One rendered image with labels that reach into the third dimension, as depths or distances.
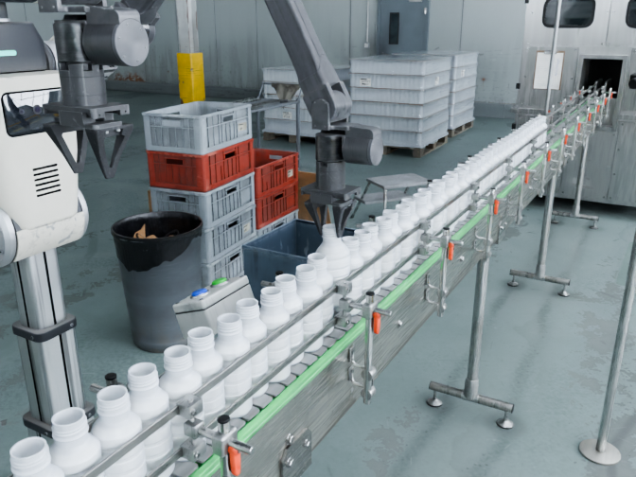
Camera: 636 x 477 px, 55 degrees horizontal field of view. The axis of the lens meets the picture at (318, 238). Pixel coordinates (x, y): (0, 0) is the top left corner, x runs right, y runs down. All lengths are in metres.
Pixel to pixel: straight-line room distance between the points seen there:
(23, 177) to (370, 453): 1.72
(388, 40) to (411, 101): 4.46
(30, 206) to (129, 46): 0.63
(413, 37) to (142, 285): 9.49
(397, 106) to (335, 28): 5.06
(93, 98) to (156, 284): 2.25
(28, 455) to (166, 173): 3.06
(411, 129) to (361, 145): 6.70
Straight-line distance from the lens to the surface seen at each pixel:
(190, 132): 3.57
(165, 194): 3.77
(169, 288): 3.09
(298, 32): 1.17
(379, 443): 2.60
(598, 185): 5.83
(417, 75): 7.71
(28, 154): 1.37
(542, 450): 2.70
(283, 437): 1.11
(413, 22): 11.94
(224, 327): 0.95
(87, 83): 0.88
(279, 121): 8.80
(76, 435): 0.78
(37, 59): 1.47
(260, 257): 1.87
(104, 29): 0.83
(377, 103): 7.93
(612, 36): 5.68
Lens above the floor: 1.59
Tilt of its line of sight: 19 degrees down
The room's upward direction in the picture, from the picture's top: straight up
